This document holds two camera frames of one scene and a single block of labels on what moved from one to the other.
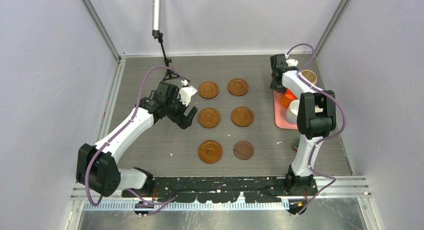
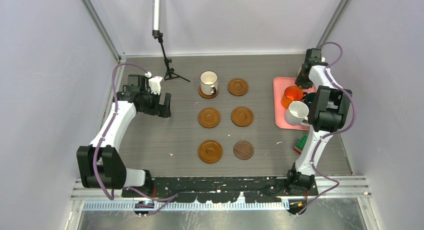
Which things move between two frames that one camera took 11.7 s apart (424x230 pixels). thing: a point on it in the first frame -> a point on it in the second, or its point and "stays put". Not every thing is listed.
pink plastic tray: [280, 112] stays put
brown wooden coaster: [210, 151] stays put
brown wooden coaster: [209, 117] stays put
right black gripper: [280, 89] -> [306, 85]
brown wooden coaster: [242, 116] stays put
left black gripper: [182, 121] -> [163, 111]
